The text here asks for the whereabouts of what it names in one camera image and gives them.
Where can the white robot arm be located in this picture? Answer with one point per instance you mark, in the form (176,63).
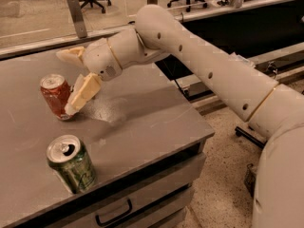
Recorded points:
(272,109)

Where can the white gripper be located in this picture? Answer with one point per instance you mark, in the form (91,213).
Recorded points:
(99,58)

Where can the wire basket of snacks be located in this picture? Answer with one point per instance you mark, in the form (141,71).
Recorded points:
(250,178)

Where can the black stand base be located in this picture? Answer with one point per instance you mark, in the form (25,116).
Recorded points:
(242,133)

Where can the green soda can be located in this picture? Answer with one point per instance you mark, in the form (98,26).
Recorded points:
(68,158)

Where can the red coke can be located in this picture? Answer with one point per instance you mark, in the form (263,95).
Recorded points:
(56,92)

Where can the grey drawer with black handle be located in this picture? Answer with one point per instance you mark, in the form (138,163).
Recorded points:
(149,201)

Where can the metal railing post left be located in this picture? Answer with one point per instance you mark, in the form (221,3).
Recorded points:
(77,18)

